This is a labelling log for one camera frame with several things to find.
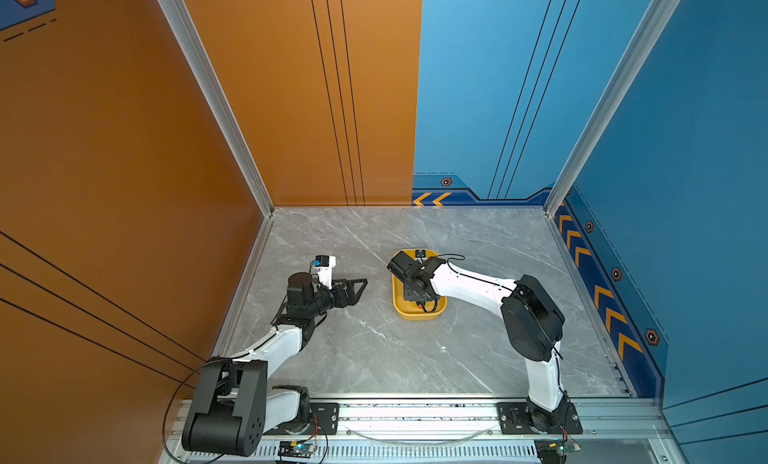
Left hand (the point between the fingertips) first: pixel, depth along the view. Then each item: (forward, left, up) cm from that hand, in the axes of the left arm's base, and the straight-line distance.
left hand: (356, 280), depth 86 cm
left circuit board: (-39, +13, -14) cm, 43 cm away
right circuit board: (-39, -49, -12) cm, 64 cm away
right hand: (0, -17, -8) cm, 19 cm away
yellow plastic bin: (-5, -16, -10) cm, 19 cm away
